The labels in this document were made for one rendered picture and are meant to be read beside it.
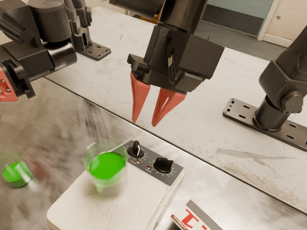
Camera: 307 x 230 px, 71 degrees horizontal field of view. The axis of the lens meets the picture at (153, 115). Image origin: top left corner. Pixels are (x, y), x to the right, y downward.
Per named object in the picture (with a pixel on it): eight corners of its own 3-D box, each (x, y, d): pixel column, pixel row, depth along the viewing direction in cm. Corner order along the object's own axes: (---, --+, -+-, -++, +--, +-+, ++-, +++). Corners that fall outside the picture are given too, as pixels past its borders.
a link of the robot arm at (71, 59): (41, 46, 37) (76, 34, 41) (26, 34, 40) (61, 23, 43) (53, 79, 42) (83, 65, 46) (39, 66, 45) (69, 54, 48)
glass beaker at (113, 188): (94, 168, 33) (85, 135, 27) (130, 167, 33) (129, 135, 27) (88, 209, 28) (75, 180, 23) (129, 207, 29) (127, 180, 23)
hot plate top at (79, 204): (104, 151, 35) (103, 148, 35) (168, 189, 31) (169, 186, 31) (44, 217, 28) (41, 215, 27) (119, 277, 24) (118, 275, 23)
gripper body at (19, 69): (10, 71, 33) (55, 54, 37) (-14, 45, 38) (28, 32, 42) (26, 101, 38) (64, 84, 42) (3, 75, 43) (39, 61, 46)
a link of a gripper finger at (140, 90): (166, 137, 34) (188, 81, 31) (122, 128, 32) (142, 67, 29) (155, 118, 40) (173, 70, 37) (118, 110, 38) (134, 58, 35)
